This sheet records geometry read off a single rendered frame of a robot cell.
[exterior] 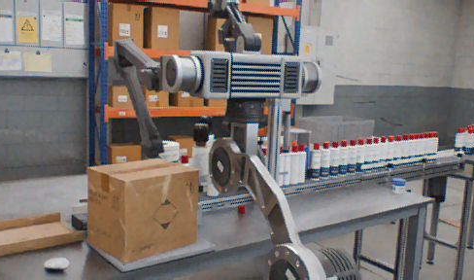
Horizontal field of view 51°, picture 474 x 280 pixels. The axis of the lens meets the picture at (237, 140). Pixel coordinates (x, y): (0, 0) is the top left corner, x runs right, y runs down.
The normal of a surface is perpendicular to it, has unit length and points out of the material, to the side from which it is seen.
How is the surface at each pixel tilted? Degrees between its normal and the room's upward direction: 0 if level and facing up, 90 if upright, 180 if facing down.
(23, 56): 90
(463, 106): 90
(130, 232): 90
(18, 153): 90
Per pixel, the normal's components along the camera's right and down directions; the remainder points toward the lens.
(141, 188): 0.71, 0.14
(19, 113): 0.51, 0.15
